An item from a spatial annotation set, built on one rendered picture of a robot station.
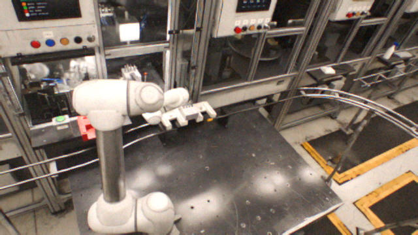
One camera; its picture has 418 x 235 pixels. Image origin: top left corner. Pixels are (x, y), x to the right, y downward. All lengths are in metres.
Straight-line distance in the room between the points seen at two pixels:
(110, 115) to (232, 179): 1.00
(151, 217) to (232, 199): 0.57
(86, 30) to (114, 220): 0.90
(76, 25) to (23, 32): 0.22
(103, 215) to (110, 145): 0.36
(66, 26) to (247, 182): 1.32
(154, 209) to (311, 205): 1.01
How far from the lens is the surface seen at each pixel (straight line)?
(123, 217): 1.33
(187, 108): 1.80
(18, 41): 1.48
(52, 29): 1.46
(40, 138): 1.73
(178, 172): 1.75
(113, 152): 1.13
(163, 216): 1.32
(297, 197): 1.85
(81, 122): 1.68
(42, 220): 2.50
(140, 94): 0.97
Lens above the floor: 2.09
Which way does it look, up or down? 43 degrees down
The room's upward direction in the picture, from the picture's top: 11 degrees clockwise
